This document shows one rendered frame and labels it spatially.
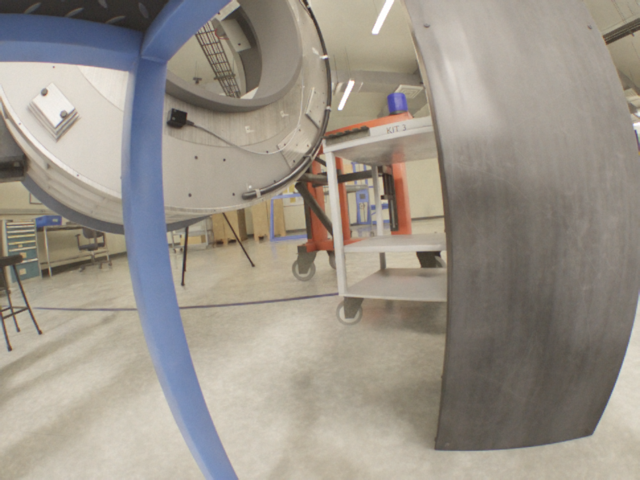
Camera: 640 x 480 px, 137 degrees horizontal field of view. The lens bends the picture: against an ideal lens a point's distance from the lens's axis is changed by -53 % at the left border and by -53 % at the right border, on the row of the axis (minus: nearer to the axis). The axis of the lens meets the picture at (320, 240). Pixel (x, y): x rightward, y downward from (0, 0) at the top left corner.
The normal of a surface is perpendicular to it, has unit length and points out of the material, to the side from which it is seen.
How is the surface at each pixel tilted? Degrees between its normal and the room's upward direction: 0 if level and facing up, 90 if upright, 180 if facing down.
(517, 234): 90
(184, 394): 90
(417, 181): 90
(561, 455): 0
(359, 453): 0
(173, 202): 90
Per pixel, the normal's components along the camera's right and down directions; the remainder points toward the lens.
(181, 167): 0.83, -0.04
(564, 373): -0.42, 0.11
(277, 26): -0.49, 0.45
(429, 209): 0.10, 0.07
